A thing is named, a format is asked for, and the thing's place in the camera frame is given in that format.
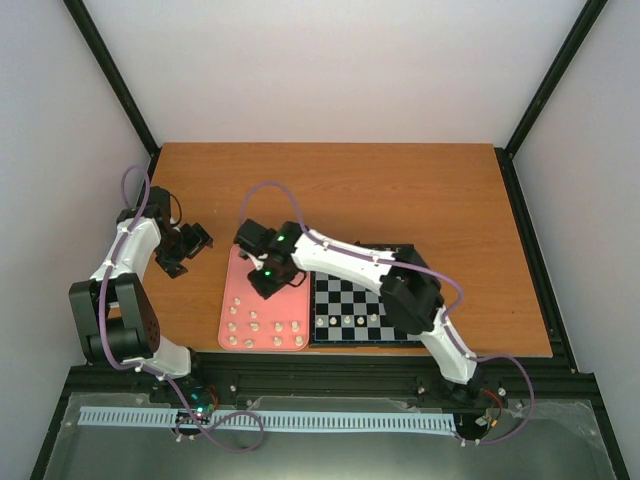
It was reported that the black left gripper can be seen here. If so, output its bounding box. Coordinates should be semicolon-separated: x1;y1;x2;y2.
155;222;214;280

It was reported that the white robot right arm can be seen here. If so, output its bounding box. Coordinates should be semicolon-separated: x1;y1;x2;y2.
233;219;483;404

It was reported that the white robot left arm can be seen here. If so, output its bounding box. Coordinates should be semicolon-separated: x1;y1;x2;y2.
69;186;213;403

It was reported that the pink plastic tray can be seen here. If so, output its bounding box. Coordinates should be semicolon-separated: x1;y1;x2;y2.
218;246;311;353

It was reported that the black white chessboard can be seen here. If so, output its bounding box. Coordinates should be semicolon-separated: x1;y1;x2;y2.
310;272;421;348

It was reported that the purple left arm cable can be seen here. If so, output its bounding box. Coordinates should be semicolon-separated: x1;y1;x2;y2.
97;163;264;454

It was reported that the light blue cable duct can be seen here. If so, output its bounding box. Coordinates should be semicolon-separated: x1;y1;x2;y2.
77;406;456;436

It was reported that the left black frame post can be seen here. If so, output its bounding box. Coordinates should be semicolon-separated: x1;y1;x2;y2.
62;0;161;156

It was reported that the black frame post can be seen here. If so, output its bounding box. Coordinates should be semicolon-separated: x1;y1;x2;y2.
503;0;609;156
62;0;161;156

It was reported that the black aluminium frame rail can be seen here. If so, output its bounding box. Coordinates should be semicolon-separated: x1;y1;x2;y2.
64;349;599;416

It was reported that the right black frame post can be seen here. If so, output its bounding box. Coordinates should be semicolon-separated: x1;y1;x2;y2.
503;0;609;156

